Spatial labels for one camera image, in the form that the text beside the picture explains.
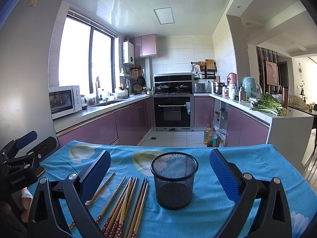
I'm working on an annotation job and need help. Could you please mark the white microwave oven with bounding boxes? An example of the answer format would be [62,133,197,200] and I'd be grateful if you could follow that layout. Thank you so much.
[49,85,82,120]

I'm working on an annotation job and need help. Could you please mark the wall spice rack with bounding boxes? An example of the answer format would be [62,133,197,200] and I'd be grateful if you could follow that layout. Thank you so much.
[191,59,217,80]

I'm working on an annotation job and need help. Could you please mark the pink electric kettle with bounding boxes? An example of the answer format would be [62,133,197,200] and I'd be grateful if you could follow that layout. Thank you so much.
[227,73,237,85]

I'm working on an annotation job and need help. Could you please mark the kitchen faucet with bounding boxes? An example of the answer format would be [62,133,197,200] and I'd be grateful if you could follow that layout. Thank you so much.
[95,76,100,104]

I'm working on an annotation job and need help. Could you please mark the steel thermos bottle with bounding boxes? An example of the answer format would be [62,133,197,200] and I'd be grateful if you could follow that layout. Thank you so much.
[239,86,248,102]

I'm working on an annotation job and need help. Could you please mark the ceiling light panel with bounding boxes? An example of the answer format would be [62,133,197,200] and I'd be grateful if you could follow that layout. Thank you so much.
[154,7,175,25]

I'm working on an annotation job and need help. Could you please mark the cooking oil bottle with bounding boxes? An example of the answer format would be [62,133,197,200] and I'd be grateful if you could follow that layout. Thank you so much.
[204,125,219,147]

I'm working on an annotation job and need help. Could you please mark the kitchen window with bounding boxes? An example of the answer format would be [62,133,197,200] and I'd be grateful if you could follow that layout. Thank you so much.
[58,16,115,98]

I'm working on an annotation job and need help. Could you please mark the steel cooking pot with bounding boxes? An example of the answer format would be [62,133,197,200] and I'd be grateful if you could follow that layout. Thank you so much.
[213,82,225,95]

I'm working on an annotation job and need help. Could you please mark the pink wall picture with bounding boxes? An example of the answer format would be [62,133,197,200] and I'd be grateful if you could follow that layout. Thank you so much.
[265,61,278,86]

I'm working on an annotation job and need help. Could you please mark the dark wooden chopstick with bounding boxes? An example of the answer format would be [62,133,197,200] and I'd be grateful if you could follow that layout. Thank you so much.
[123,178,147,238]

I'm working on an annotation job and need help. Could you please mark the blue floral tablecloth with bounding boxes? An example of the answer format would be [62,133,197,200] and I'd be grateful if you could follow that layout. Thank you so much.
[41,141,316,237]

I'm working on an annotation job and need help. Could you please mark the black mesh utensil cup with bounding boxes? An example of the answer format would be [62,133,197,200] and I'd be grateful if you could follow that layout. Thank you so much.
[150,152,199,210]

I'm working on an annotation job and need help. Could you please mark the pink cabinets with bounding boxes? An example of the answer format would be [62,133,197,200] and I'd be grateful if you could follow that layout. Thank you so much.
[54,95,152,147]
[193,93,270,147]

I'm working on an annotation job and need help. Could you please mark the grey refrigerator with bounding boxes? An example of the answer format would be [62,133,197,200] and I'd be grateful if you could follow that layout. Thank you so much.
[1,0,63,156]

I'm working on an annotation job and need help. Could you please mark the person's left hand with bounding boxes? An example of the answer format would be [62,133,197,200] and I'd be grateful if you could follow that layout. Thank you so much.
[0,186,34,228]

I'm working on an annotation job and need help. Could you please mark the white water heater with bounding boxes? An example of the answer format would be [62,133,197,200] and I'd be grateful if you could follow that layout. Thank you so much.
[122,41,135,65]

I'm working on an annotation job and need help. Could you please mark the wooden chopstick red end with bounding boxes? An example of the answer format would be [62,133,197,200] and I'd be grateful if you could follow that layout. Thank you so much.
[115,191,130,238]
[102,177,133,233]
[129,183,149,237]
[109,177,138,237]
[103,178,134,237]
[96,176,126,224]
[69,171,116,229]

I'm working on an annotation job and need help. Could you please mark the green leafy vegetables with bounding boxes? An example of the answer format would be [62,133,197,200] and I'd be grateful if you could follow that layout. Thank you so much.
[250,93,286,116]

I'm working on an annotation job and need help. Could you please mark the black range hood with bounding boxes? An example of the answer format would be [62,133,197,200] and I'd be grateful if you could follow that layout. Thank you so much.
[154,73,193,95]

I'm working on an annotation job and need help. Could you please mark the black built-in oven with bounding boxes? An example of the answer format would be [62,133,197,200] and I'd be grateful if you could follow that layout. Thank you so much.
[153,94,194,131]

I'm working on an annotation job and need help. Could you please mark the silver toaster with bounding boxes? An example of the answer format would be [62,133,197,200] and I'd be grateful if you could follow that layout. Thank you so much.
[193,83,206,93]

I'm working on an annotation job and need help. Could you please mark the pink upper cabinet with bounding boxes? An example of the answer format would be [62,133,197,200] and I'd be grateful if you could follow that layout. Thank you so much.
[129,34,158,58]

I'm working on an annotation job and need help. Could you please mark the pink lower cabinets right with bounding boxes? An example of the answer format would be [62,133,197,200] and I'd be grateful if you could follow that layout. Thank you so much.
[193,93,270,147]

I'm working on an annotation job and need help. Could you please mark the teal kitchen appliance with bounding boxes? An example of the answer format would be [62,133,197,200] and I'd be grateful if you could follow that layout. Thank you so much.
[242,76,263,99]

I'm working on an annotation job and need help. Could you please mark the pink lower cabinets left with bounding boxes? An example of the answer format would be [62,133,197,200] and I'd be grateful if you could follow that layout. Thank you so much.
[54,95,152,147]

